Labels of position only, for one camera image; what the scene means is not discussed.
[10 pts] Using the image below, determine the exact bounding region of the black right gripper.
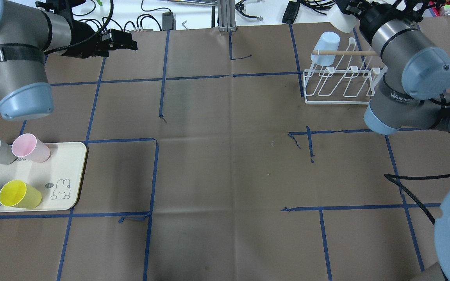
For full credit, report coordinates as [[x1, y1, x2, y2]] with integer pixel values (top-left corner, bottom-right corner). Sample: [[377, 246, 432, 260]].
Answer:
[[344, 0, 430, 37]]

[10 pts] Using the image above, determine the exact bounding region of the light blue plastic cup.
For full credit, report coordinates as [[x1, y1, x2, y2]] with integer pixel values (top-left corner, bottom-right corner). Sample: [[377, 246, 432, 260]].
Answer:
[[311, 31, 340, 66]]

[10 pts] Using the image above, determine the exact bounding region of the white plastic cup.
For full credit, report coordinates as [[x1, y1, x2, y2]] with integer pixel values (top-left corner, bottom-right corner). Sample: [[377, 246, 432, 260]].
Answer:
[[326, 4, 359, 33]]

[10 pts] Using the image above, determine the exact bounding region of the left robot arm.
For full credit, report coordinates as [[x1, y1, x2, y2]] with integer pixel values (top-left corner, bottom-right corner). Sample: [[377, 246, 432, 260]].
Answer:
[[0, 0, 138, 121]]

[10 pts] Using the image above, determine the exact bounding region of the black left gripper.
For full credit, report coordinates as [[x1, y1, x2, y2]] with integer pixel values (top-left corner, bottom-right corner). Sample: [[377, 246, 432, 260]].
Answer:
[[36, 0, 139, 58]]

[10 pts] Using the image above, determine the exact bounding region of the yellow plastic cup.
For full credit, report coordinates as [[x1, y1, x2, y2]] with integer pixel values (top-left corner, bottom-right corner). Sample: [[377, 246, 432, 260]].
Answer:
[[0, 180, 42, 209]]

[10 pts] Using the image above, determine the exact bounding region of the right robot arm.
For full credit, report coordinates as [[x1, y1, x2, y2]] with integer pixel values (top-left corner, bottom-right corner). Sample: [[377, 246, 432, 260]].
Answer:
[[335, 0, 450, 281]]

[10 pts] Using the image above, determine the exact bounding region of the pink plastic cup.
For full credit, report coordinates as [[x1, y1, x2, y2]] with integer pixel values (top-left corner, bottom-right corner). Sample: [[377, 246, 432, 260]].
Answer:
[[11, 133, 51, 162]]

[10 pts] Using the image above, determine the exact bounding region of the aluminium frame post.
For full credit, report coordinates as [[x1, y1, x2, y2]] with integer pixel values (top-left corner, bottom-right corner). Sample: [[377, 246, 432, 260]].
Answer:
[[217, 0, 236, 32]]

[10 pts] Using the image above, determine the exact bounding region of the cream bunny tray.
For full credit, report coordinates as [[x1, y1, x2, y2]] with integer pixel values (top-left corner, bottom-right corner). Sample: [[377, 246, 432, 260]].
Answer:
[[0, 142, 88, 212]]

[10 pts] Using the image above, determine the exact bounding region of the white wire cup rack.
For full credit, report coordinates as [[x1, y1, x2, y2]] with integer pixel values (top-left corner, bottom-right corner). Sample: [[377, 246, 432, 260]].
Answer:
[[302, 37, 388, 105]]

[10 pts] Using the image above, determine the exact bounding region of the black power adapter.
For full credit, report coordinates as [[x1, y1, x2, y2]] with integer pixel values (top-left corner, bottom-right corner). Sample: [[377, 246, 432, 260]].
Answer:
[[161, 11, 176, 31]]

